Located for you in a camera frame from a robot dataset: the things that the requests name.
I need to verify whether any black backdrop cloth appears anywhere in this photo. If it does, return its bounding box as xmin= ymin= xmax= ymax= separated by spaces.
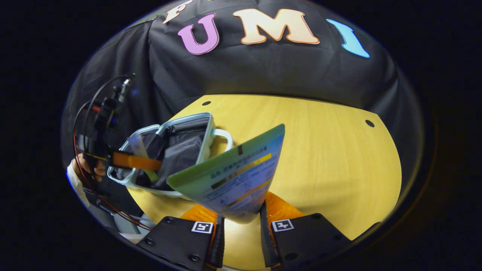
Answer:
xmin=62 ymin=0 xmax=424 ymax=226

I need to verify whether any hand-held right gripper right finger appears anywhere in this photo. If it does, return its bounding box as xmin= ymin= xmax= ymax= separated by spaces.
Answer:
xmin=259 ymin=191 xmax=352 ymax=268

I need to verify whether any green blue skin care packet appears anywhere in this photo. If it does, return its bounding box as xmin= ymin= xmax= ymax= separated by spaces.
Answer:
xmin=166 ymin=123 xmax=285 ymax=225

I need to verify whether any white suitcase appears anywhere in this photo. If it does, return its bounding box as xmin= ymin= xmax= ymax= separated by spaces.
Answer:
xmin=107 ymin=112 xmax=234 ymax=200

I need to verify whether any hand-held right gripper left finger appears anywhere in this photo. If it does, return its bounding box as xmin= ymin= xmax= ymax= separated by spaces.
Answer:
xmin=136 ymin=203 xmax=226 ymax=271

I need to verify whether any black cable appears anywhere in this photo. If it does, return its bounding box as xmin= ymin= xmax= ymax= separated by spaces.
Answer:
xmin=79 ymin=75 xmax=130 ymax=158

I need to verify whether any red cable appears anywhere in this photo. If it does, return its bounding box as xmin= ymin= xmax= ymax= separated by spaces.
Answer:
xmin=73 ymin=107 xmax=153 ymax=231

